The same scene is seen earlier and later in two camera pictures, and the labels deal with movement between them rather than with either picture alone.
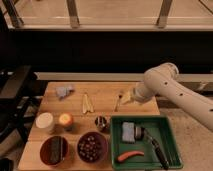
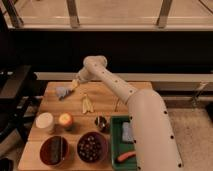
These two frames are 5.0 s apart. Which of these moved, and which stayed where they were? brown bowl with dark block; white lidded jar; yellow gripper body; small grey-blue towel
Moved: yellow gripper body
Stayed: brown bowl with dark block; white lidded jar; small grey-blue towel
